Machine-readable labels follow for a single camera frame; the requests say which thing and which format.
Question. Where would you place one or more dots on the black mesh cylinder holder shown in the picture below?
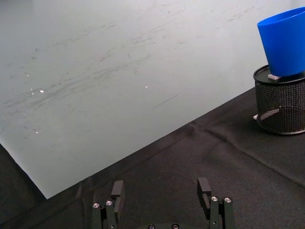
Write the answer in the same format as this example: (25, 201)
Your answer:
(281, 107)

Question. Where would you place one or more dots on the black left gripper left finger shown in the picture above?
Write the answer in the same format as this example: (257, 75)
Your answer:
(118, 193)

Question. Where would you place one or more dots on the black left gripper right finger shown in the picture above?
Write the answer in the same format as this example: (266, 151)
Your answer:
(205, 190)

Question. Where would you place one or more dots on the black table cloth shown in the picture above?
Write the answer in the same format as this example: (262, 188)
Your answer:
(190, 171)

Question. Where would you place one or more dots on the blue plastic cup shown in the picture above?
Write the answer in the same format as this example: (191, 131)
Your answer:
(284, 43)

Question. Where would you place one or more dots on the small white plastic piece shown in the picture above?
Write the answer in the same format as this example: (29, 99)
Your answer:
(273, 76)

